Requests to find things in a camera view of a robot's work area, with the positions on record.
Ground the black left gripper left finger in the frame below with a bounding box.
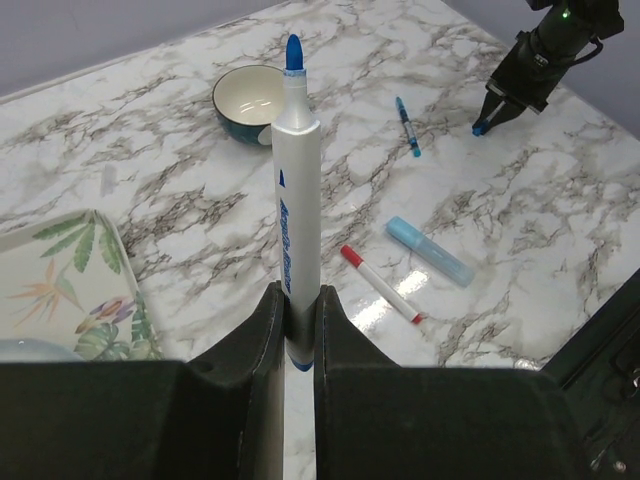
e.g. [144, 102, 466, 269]
[1, 283, 285, 479]

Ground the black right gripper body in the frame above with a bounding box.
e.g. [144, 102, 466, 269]
[487, 30, 569, 113]

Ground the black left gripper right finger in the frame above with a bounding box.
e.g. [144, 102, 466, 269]
[314, 286, 592, 479]

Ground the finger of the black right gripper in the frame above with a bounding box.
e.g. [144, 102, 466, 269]
[477, 92, 500, 130]
[487, 99, 525, 130]

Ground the small blue pen cap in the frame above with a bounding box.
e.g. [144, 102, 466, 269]
[472, 122, 488, 137]

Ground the blue patterned pen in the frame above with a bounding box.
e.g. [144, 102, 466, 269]
[395, 96, 421, 158]

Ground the white red-tipped marker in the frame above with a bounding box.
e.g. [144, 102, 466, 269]
[356, 261, 423, 324]

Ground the light blue highlighter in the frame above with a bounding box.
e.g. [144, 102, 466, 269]
[385, 216, 475, 287]

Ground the red pen cap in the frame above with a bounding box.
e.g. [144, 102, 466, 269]
[340, 245, 363, 268]

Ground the white blue-tipped pen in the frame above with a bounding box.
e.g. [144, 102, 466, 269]
[271, 34, 322, 372]

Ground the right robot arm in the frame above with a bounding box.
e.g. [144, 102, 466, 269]
[472, 1, 624, 136]

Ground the white blue-rimmed plate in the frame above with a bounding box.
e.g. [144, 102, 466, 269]
[0, 339, 82, 363]

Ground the floral rectangular tray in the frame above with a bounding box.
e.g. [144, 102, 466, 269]
[1, 209, 163, 361]

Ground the dark teal bowl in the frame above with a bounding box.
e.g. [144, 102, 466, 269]
[212, 65, 284, 147]

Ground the black front mounting rail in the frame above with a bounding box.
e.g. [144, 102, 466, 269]
[542, 273, 639, 479]

